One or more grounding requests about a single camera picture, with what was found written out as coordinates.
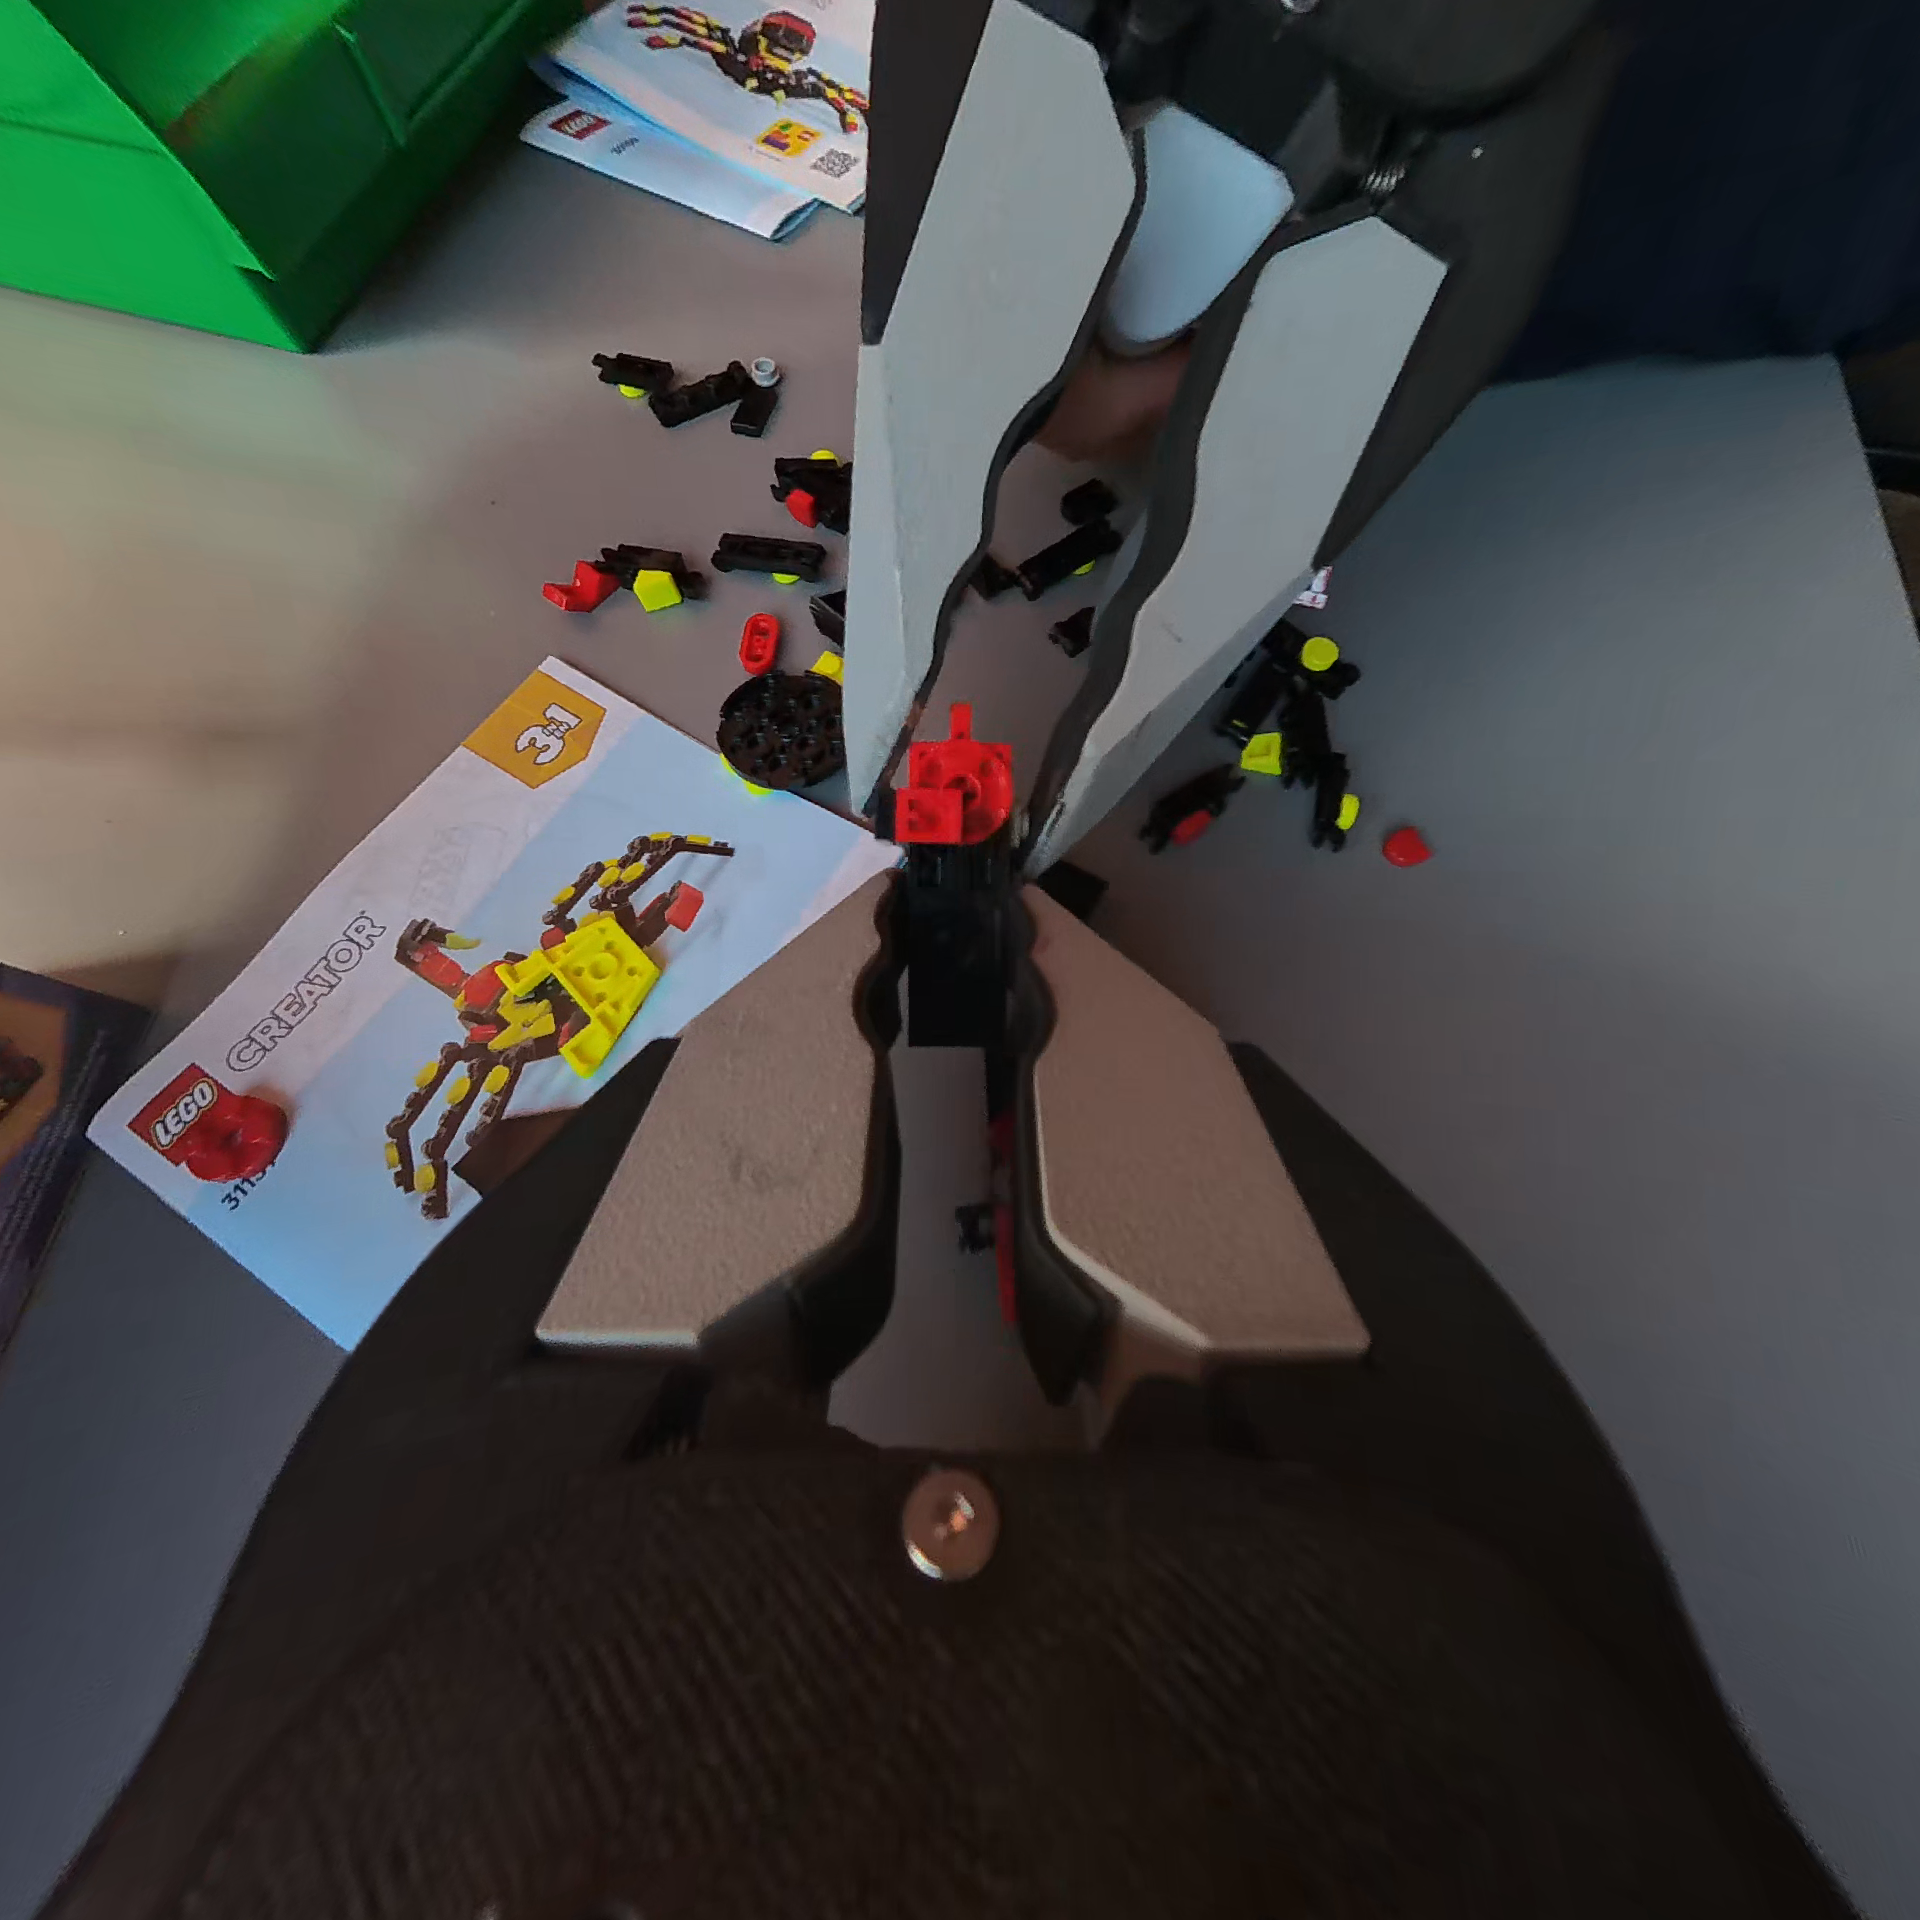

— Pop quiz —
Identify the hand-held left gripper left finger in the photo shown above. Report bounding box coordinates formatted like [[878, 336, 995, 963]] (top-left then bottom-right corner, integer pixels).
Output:
[[533, 889, 906, 1419]]

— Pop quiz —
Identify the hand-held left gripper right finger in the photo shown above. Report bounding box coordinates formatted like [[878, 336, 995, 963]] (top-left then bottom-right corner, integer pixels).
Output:
[[1017, 897, 1373, 1419]]

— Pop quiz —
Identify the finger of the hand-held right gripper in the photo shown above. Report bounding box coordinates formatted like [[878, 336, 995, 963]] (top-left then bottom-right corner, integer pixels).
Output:
[[846, 0, 1140, 811], [1030, 205, 1458, 869]]

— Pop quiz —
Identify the red yellow black lego model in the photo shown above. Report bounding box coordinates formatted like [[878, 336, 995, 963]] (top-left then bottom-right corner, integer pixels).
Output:
[[889, 707, 1042, 1338]]

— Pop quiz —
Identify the pile of lego pieces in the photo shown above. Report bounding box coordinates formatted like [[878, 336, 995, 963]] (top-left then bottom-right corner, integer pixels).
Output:
[[537, 350, 1437, 881]]

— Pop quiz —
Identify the person's right forearm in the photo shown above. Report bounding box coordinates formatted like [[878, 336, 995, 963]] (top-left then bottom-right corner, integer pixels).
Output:
[[1505, 0, 1920, 385]]

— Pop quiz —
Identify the purple lego set box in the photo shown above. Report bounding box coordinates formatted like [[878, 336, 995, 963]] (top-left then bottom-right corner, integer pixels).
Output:
[[0, 963, 155, 1351]]

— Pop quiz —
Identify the person's right hand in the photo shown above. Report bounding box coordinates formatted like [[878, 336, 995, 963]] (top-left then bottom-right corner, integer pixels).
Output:
[[1045, 336, 1208, 455]]

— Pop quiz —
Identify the closed instruction booklet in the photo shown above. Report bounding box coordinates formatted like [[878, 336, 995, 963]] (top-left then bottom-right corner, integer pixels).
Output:
[[518, 0, 878, 238]]

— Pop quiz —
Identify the open spider instruction booklet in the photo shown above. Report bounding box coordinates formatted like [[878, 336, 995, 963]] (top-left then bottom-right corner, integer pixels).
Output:
[[90, 657, 901, 1351]]

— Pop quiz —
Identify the green plastic bin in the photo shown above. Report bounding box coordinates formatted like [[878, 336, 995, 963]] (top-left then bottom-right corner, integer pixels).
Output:
[[0, 0, 585, 356]]

